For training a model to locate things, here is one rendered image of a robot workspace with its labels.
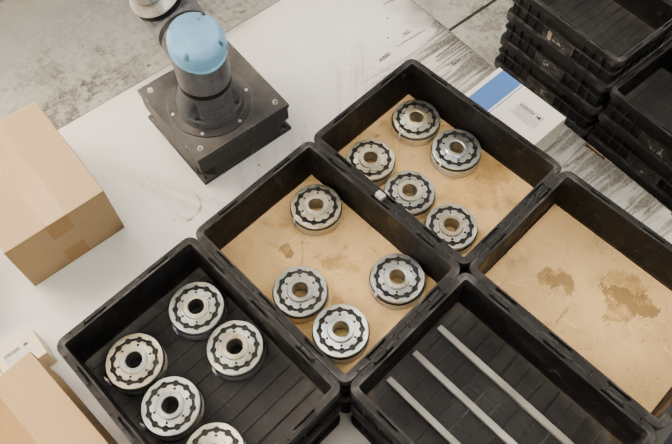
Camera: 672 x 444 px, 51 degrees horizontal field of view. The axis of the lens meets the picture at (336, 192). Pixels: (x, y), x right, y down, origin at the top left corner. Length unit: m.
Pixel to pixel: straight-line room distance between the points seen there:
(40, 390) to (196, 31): 0.73
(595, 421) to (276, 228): 0.68
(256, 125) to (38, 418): 0.74
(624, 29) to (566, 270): 1.09
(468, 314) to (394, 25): 0.87
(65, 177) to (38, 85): 1.41
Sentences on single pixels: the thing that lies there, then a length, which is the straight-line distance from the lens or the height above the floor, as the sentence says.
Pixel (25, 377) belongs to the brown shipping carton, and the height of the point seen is 0.86.
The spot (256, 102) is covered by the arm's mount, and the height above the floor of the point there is 0.80.
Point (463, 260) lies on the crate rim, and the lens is 1.29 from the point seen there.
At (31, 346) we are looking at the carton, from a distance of 1.52.
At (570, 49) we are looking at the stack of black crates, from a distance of 2.20.
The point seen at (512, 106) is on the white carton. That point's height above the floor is 0.79.
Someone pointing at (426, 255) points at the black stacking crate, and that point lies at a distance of 1.32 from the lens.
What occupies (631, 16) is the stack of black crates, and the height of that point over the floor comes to 0.49.
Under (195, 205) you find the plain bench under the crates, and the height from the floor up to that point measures 0.70.
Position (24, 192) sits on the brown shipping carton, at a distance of 1.56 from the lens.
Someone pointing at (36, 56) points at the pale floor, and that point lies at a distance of 3.03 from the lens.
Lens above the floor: 2.08
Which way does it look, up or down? 59 degrees down
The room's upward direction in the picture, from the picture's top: 2 degrees counter-clockwise
